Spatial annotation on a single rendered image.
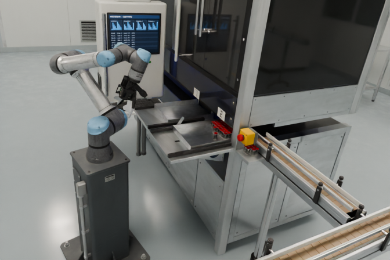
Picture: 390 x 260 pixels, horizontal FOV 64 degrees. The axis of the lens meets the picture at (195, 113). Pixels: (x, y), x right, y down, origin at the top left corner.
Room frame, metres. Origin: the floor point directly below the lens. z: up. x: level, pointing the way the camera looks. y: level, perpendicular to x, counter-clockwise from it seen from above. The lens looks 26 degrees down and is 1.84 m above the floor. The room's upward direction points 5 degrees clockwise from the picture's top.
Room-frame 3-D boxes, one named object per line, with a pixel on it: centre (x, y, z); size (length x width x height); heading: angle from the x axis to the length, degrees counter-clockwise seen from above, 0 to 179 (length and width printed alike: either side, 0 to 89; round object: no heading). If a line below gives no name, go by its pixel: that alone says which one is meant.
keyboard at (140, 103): (2.19, 0.46, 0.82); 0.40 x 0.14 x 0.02; 119
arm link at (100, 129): (1.51, 0.52, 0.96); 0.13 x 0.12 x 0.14; 157
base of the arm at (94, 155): (1.50, 0.52, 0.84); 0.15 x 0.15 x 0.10
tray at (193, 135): (1.69, -0.08, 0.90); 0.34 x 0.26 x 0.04; 119
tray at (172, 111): (1.99, 0.08, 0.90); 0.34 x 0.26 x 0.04; 119
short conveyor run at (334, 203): (1.35, -0.57, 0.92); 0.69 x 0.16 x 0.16; 29
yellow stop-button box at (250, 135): (1.53, -0.30, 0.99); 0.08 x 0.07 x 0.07; 119
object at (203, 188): (2.71, -0.20, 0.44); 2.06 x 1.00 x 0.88; 29
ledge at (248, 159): (1.54, -0.35, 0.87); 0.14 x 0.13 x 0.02; 119
